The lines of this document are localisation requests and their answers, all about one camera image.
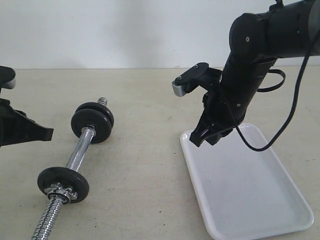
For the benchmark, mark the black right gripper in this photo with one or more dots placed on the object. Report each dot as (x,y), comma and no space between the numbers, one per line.
(219,117)

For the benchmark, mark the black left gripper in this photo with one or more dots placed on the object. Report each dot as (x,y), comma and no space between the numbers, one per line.
(17,128)

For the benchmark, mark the chrome dumbbell bar with plates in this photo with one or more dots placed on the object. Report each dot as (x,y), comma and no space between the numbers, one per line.
(65,185)

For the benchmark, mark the black weight plate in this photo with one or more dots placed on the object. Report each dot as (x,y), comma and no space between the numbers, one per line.
(98,107)

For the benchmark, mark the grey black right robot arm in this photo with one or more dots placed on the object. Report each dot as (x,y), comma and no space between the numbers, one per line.
(256,41)

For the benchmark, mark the white rectangular plastic tray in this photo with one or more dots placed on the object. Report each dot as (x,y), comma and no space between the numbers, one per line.
(243,194)

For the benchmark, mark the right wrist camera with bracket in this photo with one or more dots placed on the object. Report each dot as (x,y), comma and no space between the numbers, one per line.
(199,75)

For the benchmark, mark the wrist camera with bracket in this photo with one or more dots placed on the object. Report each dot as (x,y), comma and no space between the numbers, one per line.
(199,75)
(7,77)

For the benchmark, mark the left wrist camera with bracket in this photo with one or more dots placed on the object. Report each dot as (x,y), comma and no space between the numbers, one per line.
(7,77)

